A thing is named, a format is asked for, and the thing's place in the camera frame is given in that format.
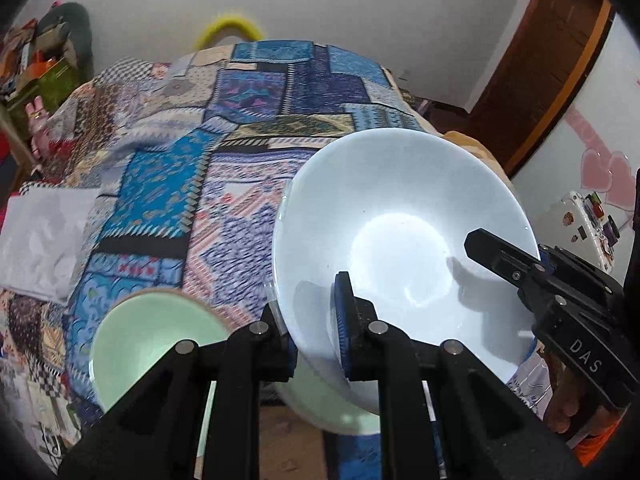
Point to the beige orange green blanket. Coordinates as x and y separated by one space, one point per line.
479 151

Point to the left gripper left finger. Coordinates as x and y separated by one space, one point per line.
194 414

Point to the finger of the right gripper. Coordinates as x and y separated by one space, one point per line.
504 260

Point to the mint green plate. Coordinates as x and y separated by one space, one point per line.
315 401

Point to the white plastic bag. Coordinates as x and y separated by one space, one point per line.
41 238

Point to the grey green neck pillow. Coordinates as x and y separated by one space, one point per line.
65 32

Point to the right hand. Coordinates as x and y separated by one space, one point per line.
565 401

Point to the white patterned bowl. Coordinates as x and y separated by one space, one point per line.
392 208

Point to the wooden wardrobe with sliding doors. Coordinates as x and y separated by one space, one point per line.
558 107

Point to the mint green bowl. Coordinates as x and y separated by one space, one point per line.
139 330

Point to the patchwork patterned cloth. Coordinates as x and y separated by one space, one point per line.
191 160

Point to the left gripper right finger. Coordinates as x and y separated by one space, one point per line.
443 414

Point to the pink rabbit toy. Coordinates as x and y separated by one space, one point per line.
38 127

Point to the white suitcase with stickers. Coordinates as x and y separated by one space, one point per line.
580 224

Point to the green box of clutter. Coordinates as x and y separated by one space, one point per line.
53 87

